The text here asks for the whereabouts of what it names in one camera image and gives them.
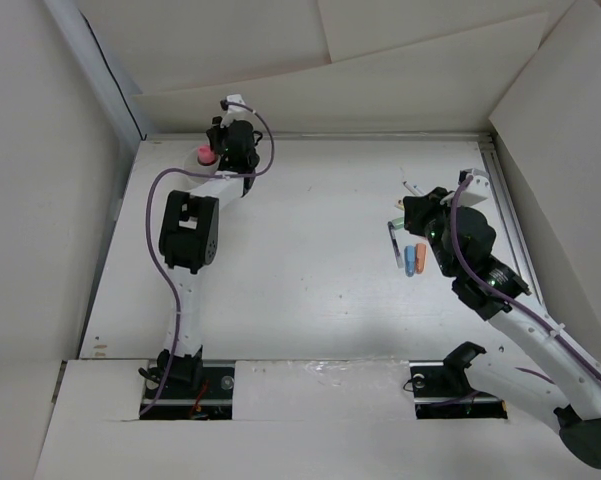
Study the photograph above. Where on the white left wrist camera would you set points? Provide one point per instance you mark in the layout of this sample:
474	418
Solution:
234	109

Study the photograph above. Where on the blue highlighter marker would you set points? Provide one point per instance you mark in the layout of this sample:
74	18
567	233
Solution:
410	260

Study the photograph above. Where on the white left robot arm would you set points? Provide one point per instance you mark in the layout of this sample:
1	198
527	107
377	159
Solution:
189	241

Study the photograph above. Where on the aluminium rail right edge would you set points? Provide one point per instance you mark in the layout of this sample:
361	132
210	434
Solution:
506	210

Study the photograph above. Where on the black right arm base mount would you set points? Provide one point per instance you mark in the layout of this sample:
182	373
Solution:
441	390

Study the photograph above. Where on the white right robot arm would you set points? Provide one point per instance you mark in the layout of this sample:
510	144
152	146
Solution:
565	394

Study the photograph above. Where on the pink capped glue bottle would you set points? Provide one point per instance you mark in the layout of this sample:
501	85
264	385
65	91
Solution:
205	155

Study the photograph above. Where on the green highlighter marker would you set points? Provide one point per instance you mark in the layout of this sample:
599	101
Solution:
396	224

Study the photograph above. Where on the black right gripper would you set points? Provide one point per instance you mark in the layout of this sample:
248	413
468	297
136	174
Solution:
417	208

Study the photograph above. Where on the white purple felt pen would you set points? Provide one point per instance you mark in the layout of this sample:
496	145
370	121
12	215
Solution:
413	189

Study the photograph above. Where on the white round divided container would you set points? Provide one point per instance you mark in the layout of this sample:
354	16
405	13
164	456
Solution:
195	174

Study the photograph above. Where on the orange highlighter marker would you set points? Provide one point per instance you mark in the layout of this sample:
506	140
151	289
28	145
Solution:
420	257

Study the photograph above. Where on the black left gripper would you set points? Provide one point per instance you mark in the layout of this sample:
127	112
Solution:
215	133

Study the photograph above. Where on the blue ballpoint pen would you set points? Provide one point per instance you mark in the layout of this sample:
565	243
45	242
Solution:
395	246

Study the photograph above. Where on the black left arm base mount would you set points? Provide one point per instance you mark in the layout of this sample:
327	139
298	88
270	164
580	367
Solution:
190	390

